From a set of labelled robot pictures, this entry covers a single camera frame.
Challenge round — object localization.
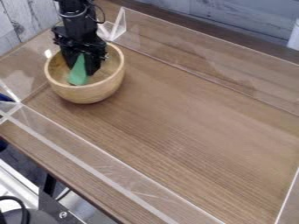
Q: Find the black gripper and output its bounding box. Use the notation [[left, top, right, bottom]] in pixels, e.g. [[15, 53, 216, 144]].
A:
[[51, 13, 107, 76]]

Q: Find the green rectangular block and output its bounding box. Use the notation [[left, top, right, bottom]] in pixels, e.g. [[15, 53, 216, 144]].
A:
[[68, 54, 88, 86]]

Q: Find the light wooden bowl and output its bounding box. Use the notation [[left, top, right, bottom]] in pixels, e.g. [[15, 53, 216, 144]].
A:
[[44, 43, 126, 104]]

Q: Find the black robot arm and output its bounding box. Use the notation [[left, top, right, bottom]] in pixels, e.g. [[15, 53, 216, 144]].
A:
[[51, 0, 108, 76]]

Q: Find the blue object at left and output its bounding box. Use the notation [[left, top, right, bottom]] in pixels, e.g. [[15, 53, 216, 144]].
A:
[[0, 93, 15, 102]]

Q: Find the clear acrylic front barrier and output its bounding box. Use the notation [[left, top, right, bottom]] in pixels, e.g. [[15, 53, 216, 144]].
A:
[[0, 85, 224, 224]]

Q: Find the black table leg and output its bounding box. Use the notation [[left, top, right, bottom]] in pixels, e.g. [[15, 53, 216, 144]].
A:
[[43, 174, 57, 197]]

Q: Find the white object at right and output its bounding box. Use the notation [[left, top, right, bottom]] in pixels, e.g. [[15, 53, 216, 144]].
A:
[[287, 19, 299, 51]]

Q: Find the clear acrylic corner bracket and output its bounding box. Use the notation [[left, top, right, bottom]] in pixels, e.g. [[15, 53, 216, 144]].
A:
[[98, 7, 127, 42]]

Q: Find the black cable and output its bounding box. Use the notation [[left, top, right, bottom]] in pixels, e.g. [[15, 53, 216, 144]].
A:
[[0, 195, 32, 224]]

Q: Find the grey metal bracket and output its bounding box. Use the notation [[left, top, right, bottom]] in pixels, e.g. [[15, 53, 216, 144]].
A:
[[39, 189, 87, 224]]

